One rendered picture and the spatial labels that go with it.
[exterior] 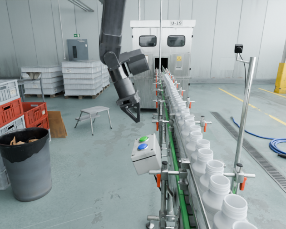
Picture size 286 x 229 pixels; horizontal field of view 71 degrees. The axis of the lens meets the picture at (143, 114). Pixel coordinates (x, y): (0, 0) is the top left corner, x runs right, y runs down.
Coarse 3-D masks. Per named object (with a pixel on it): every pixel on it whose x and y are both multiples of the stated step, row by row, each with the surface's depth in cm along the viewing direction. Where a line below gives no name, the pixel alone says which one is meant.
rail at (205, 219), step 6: (168, 108) 138; (174, 132) 95; (180, 132) 77; (180, 138) 73; (180, 156) 72; (186, 156) 59; (192, 174) 50; (192, 180) 49; (198, 192) 43; (198, 198) 42; (192, 204) 49; (192, 210) 48; (204, 210) 38; (204, 216) 37; (198, 228) 42; (210, 228) 34
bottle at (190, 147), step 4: (192, 132) 63; (196, 132) 63; (200, 132) 63; (192, 136) 61; (196, 136) 60; (200, 136) 61; (192, 140) 61; (196, 140) 61; (188, 144) 63; (192, 144) 61; (188, 148) 62; (192, 148) 61; (188, 152) 62; (192, 152) 61; (188, 156) 62; (188, 172) 63; (188, 176) 64; (188, 180) 64
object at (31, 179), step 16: (32, 128) 216; (0, 144) 175; (16, 144) 175; (32, 144) 181; (48, 144) 202; (16, 160) 180; (32, 160) 186; (48, 160) 203; (16, 176) 186; (32, 176) 190; (48, 176) 206; (16, 192) 194; (32, 192) 195; (48, 192) 209
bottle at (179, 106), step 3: (180, 105) 98; (183, 105) 97; (180, 108) 95; (180, 111) 95; (177, 114) 96; (180, 114) 95; (177, 117) 96; (177, 120) 96; (177, 129) 97; (174, 135) 100
